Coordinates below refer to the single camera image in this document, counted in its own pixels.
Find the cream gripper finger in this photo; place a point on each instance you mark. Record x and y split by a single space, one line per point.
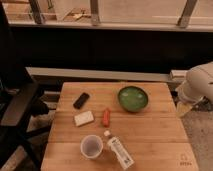
183 108

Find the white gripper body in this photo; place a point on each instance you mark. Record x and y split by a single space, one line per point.
187 95

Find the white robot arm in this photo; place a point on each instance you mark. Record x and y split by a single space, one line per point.
197 86

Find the small box on ledge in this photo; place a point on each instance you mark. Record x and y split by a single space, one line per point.
178 74

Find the green bowl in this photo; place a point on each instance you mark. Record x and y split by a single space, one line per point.
132 99

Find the white labelled bottle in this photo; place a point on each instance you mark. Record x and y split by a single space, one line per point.
124 158

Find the white sponge block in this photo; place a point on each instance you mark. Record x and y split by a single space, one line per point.
83 118

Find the clear plastic cup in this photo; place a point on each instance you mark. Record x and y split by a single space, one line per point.
91 146

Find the black rectangular block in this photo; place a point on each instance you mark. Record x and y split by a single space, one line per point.
81 100

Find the black office chair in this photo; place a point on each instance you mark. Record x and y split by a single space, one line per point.
19 99

